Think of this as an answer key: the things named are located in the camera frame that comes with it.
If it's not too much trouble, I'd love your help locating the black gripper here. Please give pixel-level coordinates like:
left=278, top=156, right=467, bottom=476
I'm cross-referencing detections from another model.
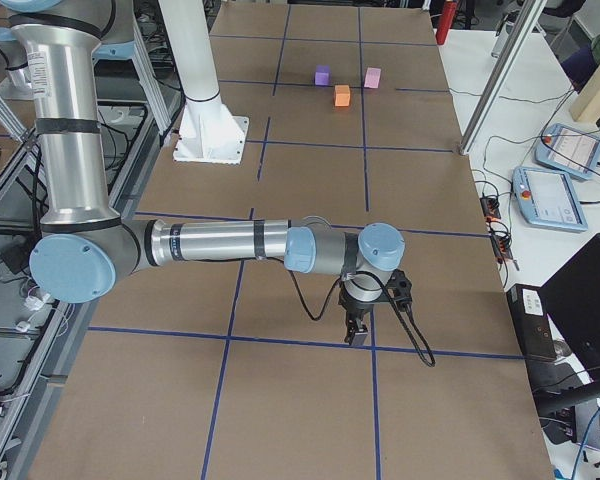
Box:
left=338, top=286, right=379, bottom=347

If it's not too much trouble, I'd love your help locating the orange foam block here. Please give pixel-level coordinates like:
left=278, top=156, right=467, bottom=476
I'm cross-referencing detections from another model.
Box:
left=334, top=84, right=351, bottom=107

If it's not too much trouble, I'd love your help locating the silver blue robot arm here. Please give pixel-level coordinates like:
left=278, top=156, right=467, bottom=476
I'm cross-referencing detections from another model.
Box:
left=7, top=1, right=412, bottom=346

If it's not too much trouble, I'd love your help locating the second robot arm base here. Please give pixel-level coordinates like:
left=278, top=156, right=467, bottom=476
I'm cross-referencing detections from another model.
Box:
left=0, top=27, right=33, bottom=101

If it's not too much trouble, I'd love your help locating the orange black connector strip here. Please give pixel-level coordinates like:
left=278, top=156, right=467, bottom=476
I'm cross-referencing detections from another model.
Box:
left=480, top=195, right=519, bottom=269

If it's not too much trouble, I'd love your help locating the black computer box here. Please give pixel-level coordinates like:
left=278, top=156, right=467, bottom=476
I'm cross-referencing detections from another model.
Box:
left=506, top=283, right=571, bottom=363

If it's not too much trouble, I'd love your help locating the black monitor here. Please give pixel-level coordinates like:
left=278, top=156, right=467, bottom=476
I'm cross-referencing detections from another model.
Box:
left=536, top=233, right=600, bottom=416

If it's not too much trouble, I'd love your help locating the near blue teach pendant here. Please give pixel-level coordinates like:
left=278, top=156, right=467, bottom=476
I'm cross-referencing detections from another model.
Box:
left=512, top=166, right=588, bottom=233

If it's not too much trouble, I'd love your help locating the blue teach pendant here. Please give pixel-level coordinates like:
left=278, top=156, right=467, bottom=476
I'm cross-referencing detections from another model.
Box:
left=512, top=166, right=588, bottom=233
left=535, top=123, right=600, bottom=180

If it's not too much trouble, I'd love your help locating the pink foam block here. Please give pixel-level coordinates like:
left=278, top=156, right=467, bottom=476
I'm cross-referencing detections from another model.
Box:
left=363, top=67, right=382, bottom=89

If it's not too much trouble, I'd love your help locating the purple foam block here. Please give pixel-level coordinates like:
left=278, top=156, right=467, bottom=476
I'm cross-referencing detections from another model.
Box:
left=314, top=65, right=331, bottom=86

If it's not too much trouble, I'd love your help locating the far blue teach pendant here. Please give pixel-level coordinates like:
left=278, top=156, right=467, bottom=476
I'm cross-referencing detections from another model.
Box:
left=535, top=123, right=600, bottom=180

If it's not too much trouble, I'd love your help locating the red fire extinguisher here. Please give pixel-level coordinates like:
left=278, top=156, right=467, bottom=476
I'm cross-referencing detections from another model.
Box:
left=435, top=0, right=457, bottom=46

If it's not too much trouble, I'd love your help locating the seated person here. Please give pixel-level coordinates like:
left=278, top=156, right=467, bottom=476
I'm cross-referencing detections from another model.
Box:
left=561, top=34, right=600, bottom=91

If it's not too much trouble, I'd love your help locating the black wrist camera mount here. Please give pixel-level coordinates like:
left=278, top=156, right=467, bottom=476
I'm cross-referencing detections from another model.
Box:
left=386, top=269, right=412, bottom=313

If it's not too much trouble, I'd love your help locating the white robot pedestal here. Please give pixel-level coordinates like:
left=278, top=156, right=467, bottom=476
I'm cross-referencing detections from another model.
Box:
left=159, top=0, right=249, bottom=165

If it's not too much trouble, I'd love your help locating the blue ethernet cable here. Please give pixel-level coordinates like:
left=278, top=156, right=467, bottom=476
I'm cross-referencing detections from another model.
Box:
left=569, top=399, right=600, bottom=480

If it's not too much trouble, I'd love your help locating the aluminium frame post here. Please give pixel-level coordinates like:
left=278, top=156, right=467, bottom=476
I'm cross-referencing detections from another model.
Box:
left=459, top=0, right=546, bottom=155

